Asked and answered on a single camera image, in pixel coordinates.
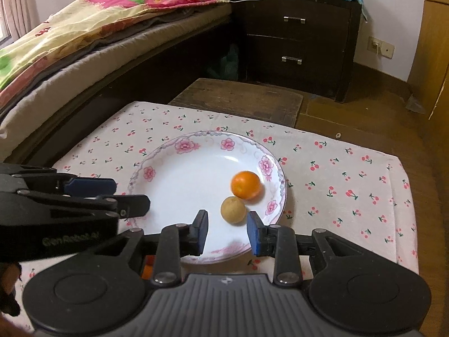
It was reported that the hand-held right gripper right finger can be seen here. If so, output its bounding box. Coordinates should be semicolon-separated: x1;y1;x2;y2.
246;211;365;286

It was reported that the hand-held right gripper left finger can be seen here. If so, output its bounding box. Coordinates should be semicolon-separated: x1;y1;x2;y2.
89;211;208;286

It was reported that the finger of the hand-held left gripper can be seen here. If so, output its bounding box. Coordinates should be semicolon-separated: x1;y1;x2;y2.
0;190;151;219
0;163;117;196

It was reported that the brown longan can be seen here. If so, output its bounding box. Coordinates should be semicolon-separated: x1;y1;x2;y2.
220;196;246;224

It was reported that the white floral rim plate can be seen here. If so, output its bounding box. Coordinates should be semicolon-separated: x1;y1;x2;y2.
127;131;288;265

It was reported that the small orange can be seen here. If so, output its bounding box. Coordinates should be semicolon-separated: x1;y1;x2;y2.
230;170;264;202

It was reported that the person's left hand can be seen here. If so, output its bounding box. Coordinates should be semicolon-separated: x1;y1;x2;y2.
0;263;22;317

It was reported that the cherry print tablecloth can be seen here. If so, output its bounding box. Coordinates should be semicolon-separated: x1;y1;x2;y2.
14;101;421;334

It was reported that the dark wooden stool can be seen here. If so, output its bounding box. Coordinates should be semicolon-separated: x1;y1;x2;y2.
168;78;304;129

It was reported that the beige mattress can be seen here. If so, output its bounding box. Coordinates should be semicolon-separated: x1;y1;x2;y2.
0;9;232;139

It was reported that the floral patchwork quilt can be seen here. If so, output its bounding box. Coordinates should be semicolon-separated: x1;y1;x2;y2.
0;0;232;94

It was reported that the dark wooden nightstand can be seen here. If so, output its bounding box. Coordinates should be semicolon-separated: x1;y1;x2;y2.
232;0;363;103

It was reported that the dark nightstand drawer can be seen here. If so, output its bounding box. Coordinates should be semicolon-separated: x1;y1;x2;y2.
246;35;351;76
246;4;352;42

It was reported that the beige curtain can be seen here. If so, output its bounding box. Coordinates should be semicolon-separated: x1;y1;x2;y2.
0;0;35;41

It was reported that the grey paper scrap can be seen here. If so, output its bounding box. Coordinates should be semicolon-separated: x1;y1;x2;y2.
406;95;427;112

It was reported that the light wooden wardrobe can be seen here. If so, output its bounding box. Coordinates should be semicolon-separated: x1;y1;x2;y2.
408;0;449;122

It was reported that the wall socket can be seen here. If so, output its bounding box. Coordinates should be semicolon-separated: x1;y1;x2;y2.
367;37;394;58

